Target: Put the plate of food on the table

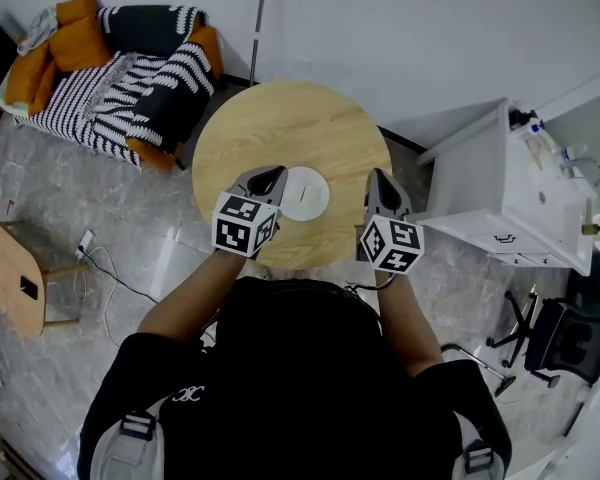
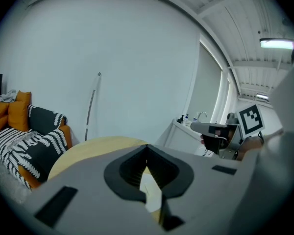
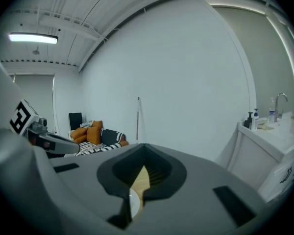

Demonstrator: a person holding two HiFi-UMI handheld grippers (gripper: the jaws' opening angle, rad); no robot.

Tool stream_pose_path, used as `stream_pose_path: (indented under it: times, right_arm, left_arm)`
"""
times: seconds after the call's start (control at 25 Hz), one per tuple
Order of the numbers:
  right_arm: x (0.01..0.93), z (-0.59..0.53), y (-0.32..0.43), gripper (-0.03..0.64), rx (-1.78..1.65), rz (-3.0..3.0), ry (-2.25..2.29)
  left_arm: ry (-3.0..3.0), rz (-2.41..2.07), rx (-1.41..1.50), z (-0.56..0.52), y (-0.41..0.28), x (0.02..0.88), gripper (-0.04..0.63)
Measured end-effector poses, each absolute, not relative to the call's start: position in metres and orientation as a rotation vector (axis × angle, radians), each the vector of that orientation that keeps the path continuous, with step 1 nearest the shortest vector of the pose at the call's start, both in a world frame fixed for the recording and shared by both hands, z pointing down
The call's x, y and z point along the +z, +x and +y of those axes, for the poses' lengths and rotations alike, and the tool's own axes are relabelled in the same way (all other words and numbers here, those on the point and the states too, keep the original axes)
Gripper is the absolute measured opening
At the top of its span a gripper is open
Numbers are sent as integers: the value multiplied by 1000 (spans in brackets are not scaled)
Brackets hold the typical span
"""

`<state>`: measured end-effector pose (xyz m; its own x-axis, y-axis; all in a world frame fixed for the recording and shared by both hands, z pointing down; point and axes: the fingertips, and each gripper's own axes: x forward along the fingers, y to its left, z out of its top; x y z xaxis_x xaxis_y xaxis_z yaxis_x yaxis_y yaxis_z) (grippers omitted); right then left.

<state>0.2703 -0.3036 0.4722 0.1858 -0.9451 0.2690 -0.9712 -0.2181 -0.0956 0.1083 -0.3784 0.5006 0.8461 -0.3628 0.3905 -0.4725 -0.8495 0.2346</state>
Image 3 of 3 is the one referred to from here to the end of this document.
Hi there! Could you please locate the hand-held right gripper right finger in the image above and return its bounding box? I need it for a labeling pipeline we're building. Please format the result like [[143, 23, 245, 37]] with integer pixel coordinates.
[[134, 143, 269, 235]]

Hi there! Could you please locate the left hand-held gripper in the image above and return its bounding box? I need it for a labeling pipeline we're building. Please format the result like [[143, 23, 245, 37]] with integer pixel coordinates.
[[8, 97, 80, 155]]

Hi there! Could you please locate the chrome faucet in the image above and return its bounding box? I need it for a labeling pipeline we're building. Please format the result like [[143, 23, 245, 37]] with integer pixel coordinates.
[[273, 93, 289, 123]]

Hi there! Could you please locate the clear plastic bottle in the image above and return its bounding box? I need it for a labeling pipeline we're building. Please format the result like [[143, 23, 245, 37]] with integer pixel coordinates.
[[269, 97, 276, 123]]

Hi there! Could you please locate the white pump bottle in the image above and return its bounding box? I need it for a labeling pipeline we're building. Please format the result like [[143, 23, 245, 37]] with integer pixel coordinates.
[[250, 108, 259, 132]]

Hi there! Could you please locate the black flat panel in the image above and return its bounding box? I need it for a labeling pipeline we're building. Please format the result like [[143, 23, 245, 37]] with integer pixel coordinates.
[[68, 112, 83, 132]]

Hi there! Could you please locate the black white striped blanket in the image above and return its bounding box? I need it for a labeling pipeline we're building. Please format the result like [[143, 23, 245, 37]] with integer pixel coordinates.
[[75, 128, 128, 157]]

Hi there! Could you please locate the white round plate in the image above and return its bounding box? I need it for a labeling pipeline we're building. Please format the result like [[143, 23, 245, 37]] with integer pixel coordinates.
[[128, 188, 141, 218]]

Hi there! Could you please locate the beige cloth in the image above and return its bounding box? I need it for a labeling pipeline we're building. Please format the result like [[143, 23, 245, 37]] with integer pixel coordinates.
[[257, 122, 275, 131]]

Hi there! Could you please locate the long ceiling light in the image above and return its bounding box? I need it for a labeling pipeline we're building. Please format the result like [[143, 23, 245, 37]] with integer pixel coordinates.
[[8, 33, 59, 45]]

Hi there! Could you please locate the black pump bottle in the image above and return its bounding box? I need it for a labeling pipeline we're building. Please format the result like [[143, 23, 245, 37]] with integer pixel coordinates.
[[244, 112, 253, 130]]

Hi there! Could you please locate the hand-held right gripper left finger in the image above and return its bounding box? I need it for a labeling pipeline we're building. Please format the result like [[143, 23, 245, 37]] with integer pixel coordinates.
[[49, 143, 145, 230]]

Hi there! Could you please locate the orange cushion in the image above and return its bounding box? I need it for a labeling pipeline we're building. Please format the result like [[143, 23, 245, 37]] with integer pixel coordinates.
[[71, 127, 88, 140], [72, 135, 88, 144], [91, 120, 103, 132], [86, 126, 100, 144]]

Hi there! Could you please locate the grey roller blind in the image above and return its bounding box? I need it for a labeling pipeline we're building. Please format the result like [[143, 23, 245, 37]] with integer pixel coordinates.
[[210, 6, 294, 122], [13, 74, 55, 135]]

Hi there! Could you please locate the white sink cabinet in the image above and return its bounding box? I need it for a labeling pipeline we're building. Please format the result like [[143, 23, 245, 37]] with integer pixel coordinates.
[[215, 110, 294, 203]]

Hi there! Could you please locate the orange sofa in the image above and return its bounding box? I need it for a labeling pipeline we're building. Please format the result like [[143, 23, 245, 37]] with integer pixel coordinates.
[[68, 120, 130, 158]]

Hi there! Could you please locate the round wooden table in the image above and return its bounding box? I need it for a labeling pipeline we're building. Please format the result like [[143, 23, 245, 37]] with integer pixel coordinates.
[[130, 165, 151, 207]]

